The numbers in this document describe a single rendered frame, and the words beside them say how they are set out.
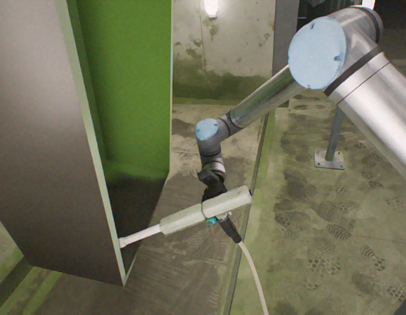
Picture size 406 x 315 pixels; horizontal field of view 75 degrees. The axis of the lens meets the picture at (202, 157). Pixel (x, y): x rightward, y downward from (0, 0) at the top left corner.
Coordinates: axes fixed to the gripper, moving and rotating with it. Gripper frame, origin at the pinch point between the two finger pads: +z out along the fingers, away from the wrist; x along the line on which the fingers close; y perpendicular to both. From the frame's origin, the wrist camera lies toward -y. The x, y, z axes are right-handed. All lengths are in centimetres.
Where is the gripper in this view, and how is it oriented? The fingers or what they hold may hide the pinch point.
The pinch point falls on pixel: (217, 215)
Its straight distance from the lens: 84.5
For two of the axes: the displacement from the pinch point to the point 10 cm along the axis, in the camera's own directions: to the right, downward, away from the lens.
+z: 0.6, 5.7, -8.2
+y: 4.5, 7.2, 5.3
